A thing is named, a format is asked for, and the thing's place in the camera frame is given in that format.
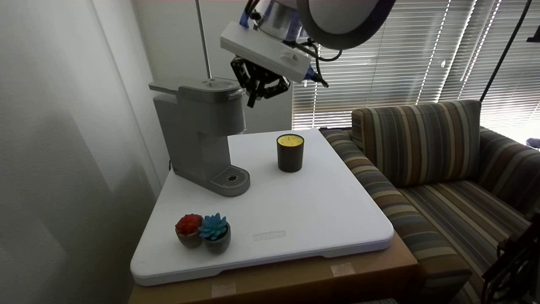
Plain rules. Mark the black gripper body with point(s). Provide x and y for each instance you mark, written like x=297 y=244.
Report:
x=253 y=74

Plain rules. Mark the grey pod coffee machine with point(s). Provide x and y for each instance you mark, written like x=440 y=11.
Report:
x=202 y=129

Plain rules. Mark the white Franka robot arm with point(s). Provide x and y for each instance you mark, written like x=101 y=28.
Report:
x=342 y=20

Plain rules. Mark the thin metal pole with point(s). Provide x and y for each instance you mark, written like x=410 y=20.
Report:
x=202 y=40

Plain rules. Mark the dark jar yellow candle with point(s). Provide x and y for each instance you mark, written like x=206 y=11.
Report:
x=290 y=155

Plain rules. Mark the white window blinds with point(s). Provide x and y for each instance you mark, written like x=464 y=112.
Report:
x=393 y=74

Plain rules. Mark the white plastic board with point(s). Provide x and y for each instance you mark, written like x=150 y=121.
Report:
x=304 y=209

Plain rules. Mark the blue succulent small pot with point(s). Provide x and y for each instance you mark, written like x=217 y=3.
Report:
x=216 y=232

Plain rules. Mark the red succulent small pot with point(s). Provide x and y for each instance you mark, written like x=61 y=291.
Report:
x=187 y=227

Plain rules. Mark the striped brown sofa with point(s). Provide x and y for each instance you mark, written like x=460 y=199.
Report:
x=427 y=153

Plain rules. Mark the brown cardboard table base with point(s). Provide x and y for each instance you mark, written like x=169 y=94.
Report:
x=314 y=280

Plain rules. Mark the thin black slanted rod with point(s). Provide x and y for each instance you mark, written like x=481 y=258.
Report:
x=503 y=52

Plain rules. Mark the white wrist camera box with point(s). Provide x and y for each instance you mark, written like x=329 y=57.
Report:
x=263 y=52

